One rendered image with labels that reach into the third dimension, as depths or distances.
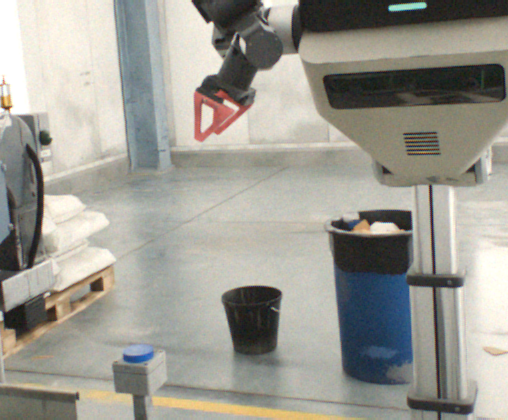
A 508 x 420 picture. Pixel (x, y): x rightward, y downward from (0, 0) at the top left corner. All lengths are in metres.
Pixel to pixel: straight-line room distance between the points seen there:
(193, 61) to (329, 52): 8.49
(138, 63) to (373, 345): 7.02
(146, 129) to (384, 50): 8.65
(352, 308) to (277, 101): 6.31
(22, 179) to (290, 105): 8.14
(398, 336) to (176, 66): 7.03
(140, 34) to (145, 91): 0.70
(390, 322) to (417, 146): 1.92
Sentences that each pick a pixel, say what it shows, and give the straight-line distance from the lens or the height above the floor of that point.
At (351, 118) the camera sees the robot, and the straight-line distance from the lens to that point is 1.45.
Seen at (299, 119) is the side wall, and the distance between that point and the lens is 9.43.
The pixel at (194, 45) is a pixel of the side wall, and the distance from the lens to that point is 9.84.
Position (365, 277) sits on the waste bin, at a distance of 3.28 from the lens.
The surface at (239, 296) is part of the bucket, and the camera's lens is 3.93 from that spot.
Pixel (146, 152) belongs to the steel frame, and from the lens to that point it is 9.98.
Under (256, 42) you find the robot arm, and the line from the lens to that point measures 1.17.
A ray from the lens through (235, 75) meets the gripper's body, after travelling 1.24.
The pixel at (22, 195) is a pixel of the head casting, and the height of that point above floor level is 1.20.
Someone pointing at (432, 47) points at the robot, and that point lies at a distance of 1.34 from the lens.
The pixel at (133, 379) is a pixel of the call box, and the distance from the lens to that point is 1.56.
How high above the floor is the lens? 1.41
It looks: 8 degrees down
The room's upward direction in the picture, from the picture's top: 4 degrees counter-clockwise
